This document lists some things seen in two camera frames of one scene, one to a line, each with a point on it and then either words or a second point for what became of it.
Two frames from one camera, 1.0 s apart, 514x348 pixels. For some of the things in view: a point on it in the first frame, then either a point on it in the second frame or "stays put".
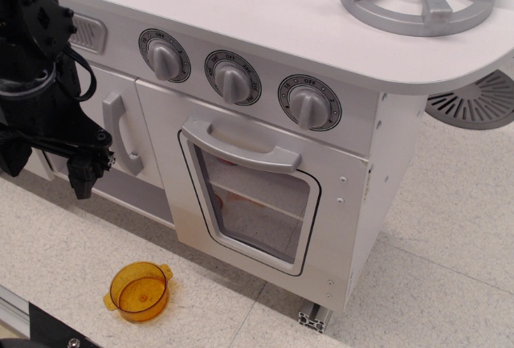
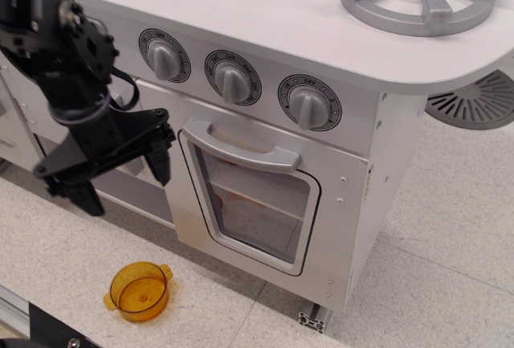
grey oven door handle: x=279 y=161 stays put
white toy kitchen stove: x=264 y=112 stays put
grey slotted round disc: x=485 y=104 stays put
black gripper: x=42 y=111 → x=102 y=137
